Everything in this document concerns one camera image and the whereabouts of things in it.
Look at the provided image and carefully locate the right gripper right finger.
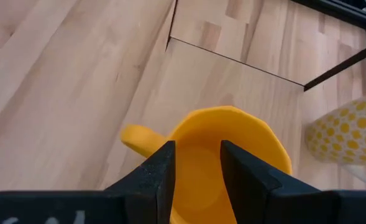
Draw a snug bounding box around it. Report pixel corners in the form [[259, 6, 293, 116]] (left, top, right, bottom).
[[220, 139, 322, 224]]

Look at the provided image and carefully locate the plain yellow mug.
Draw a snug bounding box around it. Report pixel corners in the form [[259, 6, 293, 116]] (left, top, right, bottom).
[[120, 105, 293, 224]]

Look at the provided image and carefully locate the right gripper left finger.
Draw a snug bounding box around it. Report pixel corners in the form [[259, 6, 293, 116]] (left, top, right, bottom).
[[104, 140, 176, 224]]

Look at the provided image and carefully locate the yellow dotted white mug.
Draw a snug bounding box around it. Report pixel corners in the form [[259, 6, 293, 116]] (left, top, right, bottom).
[[304, 88, 366, 189]]

